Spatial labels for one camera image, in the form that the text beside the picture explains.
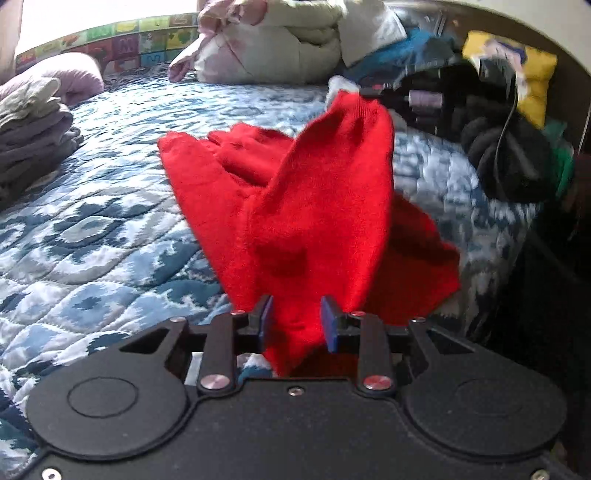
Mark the red knit sweater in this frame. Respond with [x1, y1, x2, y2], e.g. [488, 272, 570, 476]
[157, 92, 461, 376]

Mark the black clothes pile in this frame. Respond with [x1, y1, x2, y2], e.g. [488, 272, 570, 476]
[361, 58, 557, 203]

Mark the grey folded clothes stack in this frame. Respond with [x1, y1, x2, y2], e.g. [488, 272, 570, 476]
[1, 77, 84, 208]

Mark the blue white patterned quilt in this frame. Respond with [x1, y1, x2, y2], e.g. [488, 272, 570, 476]
[1, 66, 540, 479]

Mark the cream padded comforter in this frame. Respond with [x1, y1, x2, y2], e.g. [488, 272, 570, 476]
[168, 1, 407, 85]

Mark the blue blanket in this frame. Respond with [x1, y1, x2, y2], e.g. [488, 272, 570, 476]
[341, 28, 460, 86]

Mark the pink pillow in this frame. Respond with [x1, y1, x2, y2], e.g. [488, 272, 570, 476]
[1, 52, 104, 106]

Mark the colourful alphabet play mat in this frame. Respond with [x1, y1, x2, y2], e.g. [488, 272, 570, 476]
[16, 13, 198, 74]

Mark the yellow cartoon cushion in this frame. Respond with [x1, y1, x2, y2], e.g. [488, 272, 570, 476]
[463, 30, 558, 129]

